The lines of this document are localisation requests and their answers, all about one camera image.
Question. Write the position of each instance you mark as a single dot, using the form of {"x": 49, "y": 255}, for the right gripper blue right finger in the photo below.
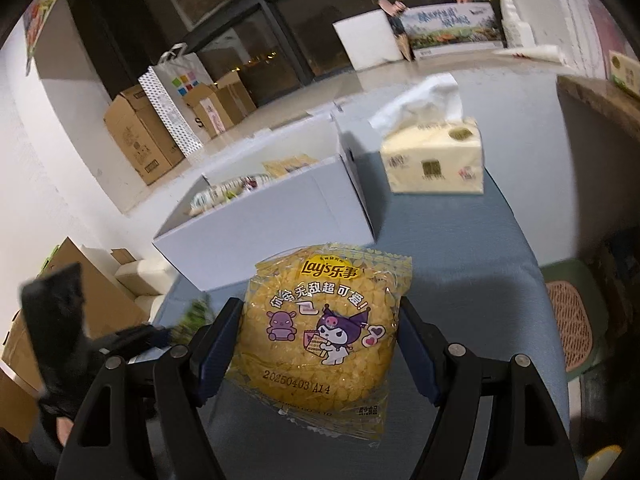
{"x": 423, "y": 347}

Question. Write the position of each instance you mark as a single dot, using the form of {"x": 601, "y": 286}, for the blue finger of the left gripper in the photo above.
{"x": 134, "y": 341}

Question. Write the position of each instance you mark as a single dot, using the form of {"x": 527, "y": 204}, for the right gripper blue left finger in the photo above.
{"x": 213, "y": 348}

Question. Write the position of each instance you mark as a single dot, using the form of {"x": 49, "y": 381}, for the small green snack packet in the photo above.
{"x": 197, "y": 315}

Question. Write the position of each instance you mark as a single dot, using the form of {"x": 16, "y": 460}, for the yellow lays noodle pack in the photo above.
{"x": 317, "y": 335}

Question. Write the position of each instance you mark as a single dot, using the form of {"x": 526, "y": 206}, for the beige cartoon snack bag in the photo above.
{"x": 219, "y": 194}

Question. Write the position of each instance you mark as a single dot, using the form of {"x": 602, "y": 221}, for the person left hand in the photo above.
{"x": 64, "y": 427}

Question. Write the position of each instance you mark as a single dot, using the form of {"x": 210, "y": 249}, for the brown cardboard sheet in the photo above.
{"x": 107, "y": 310}

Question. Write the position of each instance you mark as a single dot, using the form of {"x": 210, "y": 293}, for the white cushioned sofa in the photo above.
{"x": 146, "y": 281}

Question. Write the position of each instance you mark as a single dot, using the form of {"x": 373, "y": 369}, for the green rattan stool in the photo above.
{"x": 580, "y": 312}

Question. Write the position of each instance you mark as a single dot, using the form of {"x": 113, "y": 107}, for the white open storage box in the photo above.
{"x": 321, "y": 203}

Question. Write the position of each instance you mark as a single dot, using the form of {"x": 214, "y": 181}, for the yellow tissue pack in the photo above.
{"x": 427, "y": 145}

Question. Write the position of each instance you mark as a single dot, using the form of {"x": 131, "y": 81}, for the tall brown cardboard box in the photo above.
{"x": 133, "y": 123}

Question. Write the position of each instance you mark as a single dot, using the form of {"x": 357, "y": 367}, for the small open cardboard box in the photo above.
{"x": 221, "y": 106}

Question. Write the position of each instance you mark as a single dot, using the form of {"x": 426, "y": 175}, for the white dotted paper bag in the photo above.
{"x": 177, "y": 74}

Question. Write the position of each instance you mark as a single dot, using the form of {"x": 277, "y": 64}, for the wooden side table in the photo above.
{"x": 602, "y": 126}

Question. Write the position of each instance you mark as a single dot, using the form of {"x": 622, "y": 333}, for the white foam block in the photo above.
{"x": 368, "y": 40}

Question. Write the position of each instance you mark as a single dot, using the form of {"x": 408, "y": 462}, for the long printed gift box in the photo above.
{"x": 451, "y": 27}

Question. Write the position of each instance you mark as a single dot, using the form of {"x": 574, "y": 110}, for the white lotion bottle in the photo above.
{"x": 518, "y": 33}

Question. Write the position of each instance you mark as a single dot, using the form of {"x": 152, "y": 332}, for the yellow patterned small box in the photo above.
{"x": 625, "y": 73}

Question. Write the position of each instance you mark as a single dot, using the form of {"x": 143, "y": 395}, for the colourful wall poster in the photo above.
{"x": 34, "y": 19}

